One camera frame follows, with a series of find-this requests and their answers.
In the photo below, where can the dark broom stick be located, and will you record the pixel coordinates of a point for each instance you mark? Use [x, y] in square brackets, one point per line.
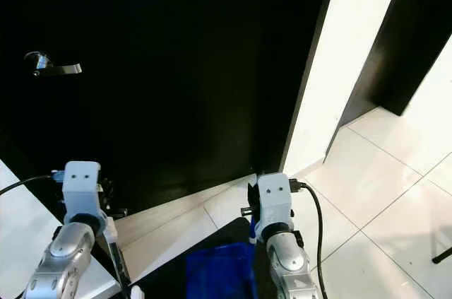
[119, 256]

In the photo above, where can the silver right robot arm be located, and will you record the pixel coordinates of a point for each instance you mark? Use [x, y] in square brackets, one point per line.
[289, 264]

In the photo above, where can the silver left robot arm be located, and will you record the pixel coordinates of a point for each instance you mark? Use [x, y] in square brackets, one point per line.
[63, 256]

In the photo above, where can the black floor mat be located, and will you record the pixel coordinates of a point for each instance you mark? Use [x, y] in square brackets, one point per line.
[162, 271]

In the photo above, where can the black wooden door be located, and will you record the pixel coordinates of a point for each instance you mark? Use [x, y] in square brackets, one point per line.
[183, 66]

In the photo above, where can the black stand leg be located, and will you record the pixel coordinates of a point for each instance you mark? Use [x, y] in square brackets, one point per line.
[442, 255]

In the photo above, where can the dark brown door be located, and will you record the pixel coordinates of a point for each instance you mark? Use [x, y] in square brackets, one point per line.
[395, 44]

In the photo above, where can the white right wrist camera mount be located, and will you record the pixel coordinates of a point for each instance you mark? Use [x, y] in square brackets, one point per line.
[275, 196]

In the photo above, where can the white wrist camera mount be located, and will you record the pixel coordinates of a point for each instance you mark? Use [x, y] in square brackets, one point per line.
[81, 182]
[275, 196]

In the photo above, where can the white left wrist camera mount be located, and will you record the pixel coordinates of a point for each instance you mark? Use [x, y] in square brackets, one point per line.
[81, 182]

